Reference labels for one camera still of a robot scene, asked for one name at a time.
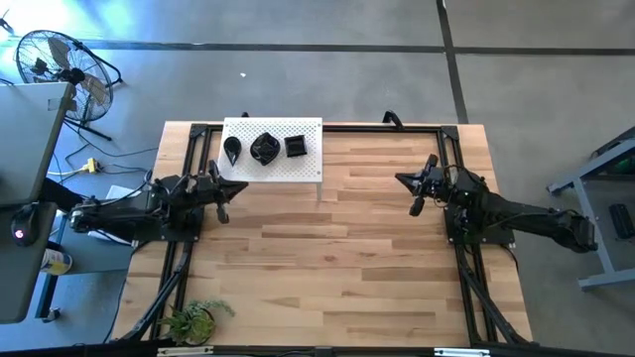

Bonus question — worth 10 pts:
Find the grey metal table frame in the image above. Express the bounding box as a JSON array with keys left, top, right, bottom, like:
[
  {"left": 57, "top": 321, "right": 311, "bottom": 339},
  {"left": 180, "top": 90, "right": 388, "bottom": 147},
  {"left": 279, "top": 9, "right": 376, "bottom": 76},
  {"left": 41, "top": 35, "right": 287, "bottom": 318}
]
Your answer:
[{"left": 547, "top": 126, "right": 635, "bottom": 292}]

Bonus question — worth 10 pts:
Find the black box device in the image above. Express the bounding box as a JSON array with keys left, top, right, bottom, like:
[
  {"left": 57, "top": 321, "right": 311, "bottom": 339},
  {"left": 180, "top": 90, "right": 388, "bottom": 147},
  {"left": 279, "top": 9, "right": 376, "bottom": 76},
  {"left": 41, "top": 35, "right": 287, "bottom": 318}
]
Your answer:
[{"left": 607, "top": 202, "right": 635, "bottom": 241}]

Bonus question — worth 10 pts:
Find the yellow white can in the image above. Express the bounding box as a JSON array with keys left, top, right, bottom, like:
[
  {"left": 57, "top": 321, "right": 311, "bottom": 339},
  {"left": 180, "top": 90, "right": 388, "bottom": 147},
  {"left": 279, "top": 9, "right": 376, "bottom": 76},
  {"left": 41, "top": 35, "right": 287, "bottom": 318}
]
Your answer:
[{"left": 40, "top": 247, "right": 74, "bottom": 278}]

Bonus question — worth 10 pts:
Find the white perforated metal shelf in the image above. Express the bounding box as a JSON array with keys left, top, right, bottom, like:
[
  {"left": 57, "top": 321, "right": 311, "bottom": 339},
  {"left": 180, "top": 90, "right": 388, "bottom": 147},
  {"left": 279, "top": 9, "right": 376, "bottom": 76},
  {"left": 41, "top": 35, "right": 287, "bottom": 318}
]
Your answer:
[{"left": 216, "top": 116, "right": 324, "bottom": 200}]

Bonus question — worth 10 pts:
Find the black aluminium table frame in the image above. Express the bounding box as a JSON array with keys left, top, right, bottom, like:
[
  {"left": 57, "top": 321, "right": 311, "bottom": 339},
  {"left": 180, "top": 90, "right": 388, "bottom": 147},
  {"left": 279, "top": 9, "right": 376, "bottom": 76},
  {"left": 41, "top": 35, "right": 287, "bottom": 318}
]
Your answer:
[{"left": 116, "top": 121, "right": 535, "bottom": 357}]

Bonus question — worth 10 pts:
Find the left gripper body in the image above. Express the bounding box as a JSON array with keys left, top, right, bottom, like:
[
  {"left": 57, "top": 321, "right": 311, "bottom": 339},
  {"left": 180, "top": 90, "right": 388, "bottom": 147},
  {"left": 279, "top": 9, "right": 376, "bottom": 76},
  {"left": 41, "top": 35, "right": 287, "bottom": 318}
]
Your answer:
[{"left": 168, "top": 159, "right": 231, "bottom": 225}]

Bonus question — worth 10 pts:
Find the yellow power plug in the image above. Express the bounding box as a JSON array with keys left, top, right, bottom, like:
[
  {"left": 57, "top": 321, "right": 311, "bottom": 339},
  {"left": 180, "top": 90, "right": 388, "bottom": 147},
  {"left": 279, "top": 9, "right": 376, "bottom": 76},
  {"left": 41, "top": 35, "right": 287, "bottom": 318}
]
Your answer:
[{"left": 49, "top": 157, "right": 100, "bottom": 178}]

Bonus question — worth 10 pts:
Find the black round LED device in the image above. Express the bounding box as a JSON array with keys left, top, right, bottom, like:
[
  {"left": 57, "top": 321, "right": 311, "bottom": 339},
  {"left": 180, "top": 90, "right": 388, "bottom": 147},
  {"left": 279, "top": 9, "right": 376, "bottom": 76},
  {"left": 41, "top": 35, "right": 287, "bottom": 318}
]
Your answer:
[{"left": 10, "top": 201, "right": 42, "bottom": 248}]

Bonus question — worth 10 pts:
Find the grey desk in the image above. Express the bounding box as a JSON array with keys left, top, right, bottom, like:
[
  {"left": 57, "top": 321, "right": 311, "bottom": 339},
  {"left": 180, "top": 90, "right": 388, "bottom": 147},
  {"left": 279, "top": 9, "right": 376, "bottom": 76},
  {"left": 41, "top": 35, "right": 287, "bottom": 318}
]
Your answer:
[{"left": 0, "top": 81, "right": 76, "bottom": 326}]

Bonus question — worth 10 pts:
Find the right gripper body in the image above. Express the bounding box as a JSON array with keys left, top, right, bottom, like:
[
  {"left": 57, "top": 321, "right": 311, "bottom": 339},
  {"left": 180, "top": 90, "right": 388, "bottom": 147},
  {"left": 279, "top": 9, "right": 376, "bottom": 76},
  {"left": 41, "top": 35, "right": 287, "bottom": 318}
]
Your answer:
[{"left": 408, "top": 153, "right": 450, "bottom": 218}]

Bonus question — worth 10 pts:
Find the black floor fan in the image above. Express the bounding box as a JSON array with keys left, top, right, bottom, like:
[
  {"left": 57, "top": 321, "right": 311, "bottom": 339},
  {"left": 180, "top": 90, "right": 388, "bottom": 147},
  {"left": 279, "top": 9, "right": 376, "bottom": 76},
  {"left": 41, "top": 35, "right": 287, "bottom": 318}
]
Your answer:
[{"left": 13, "top": 29, "right": 124, "bottom": 143}]

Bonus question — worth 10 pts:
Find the silver metal bracket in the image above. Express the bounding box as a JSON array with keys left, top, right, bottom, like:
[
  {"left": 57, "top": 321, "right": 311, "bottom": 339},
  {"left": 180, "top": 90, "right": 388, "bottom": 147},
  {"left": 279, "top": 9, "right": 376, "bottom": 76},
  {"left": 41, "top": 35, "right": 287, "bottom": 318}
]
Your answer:
[
  {"left": 434, "top": 346, "right": 492, "bottom": 357},
  {"left": 157, "top": 345, "right": 214, "bottom": 357}
]

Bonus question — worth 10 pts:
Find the green potted plant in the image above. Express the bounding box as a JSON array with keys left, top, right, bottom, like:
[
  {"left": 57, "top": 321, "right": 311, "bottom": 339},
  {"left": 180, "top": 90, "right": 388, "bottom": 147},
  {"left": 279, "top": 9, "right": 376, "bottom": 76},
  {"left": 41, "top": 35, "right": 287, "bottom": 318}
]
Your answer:
[{"left": 157, "top": 297, "right": 237, "bottom": 347}]

